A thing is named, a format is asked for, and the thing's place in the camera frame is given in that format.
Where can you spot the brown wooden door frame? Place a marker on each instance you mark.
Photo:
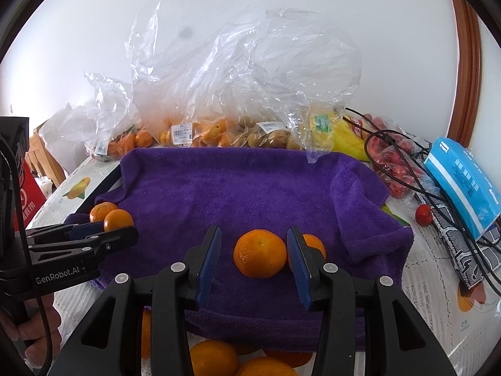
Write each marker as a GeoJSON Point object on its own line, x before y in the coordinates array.
{"type": "Point", "coordinates": [467, 66]}

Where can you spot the clear bag of red tomatoes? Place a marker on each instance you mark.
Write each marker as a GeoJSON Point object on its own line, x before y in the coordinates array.
{"type": "Point", "coordinates": [395, 164]}

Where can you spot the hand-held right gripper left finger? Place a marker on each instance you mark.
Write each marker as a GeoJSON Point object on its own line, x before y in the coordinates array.
{"type": "Point", "coordinates": [209, 266]}

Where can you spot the wooden chair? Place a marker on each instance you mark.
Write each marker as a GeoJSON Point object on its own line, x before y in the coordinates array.
{"type": "Point", "coordinates": [51, 164]}

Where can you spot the white plastic bag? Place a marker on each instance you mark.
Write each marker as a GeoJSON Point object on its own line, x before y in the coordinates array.
{"type": "Point", "coordinates": [66, 133]}

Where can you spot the person's left hand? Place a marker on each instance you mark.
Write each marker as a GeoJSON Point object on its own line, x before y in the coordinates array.
{"type": "Point", "coordinates": [33, 333]}

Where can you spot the yellow bananas in clear bag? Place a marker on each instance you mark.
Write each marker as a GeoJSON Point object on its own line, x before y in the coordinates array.
{"type": "Point", "coordinates": [344, 137]}

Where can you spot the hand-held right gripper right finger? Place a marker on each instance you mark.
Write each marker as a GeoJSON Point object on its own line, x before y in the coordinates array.
{"type": "Point", "coordinates": [299, 266]}

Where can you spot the red cherry tomato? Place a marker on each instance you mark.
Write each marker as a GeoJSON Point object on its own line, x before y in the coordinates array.
{"type": "Point", "coordinates": [423, 214]}

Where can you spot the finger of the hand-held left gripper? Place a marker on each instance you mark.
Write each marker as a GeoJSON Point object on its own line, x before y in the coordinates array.
{"type": "Point", "coordinates": [109, 243]}
{"type": "Point", "coordinates": [84, 230]}

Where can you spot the clear bag of leafy tangerines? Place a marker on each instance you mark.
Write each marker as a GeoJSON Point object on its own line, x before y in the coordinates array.
{"type": "Point", "coordinates": [117, 125]}

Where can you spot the purple towel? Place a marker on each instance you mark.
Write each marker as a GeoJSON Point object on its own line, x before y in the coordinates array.
{"type": "Point", "coordinates": [235, 188]}

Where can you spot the red paper bag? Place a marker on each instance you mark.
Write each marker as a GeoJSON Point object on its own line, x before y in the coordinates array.
{"type": "Point", "coordinates": [33, 199]}

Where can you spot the black and white checked pouch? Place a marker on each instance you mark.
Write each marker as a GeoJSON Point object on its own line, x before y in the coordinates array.
{"type": "Point", "coordinates": [462, 256]}

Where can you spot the blue tissue pack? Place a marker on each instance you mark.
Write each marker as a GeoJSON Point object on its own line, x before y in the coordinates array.
{"type": "Point", "coordinates": [458, 180]}

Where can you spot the large clear bag of mandarins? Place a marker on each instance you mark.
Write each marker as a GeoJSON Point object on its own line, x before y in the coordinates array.
{"type": "Point", "coordinates": [184, 98]}

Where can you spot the clear bag of longans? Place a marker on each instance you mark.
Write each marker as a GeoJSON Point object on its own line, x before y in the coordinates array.
{"type": "Point", "coordinates": [274, 86]}

